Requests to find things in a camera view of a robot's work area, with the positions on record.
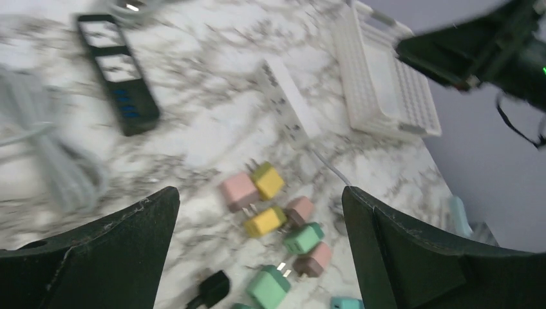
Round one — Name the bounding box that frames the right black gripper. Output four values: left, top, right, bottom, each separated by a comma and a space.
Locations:
395, 1, 545, 111

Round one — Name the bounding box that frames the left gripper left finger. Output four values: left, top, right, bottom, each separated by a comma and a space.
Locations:
1, 187, 180, 308

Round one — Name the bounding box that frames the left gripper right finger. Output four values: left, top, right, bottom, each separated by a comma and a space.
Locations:
342, 186, 545, 308

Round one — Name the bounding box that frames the teal plug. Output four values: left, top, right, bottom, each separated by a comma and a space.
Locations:
283, 222, 325, 255
330, 297, 364, 309

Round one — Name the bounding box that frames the pink plug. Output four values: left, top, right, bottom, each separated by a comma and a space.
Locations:
285, 196, 314, 228
292, 241, 332, 277
218, 172, 260, 212

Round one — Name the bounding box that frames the green plug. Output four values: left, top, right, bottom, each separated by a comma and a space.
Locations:
245, 262, 292, 309
231, 303, 254, 309

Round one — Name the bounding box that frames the yellow plug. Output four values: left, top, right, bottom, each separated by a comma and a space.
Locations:
245, 159, 285, 201
243, 205, 287, 238

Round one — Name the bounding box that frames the black power strip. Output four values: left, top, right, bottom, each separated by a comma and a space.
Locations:
75, 14, 160, 136

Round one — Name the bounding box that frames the white power strip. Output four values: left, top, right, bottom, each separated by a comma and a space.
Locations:
254, 57, 321, 149

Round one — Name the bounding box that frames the white plastic basket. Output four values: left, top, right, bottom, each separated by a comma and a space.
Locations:
332, 1, 442, 141

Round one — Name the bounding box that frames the black cable with plug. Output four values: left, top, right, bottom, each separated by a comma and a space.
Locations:
185, 270, 231, 309

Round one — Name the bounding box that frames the white cable of white strip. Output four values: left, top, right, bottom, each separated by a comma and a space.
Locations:
311, 148, 353, 187

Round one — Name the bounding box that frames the grey cable of black strip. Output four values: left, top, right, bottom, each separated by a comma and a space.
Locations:
0, 64, 109, 214

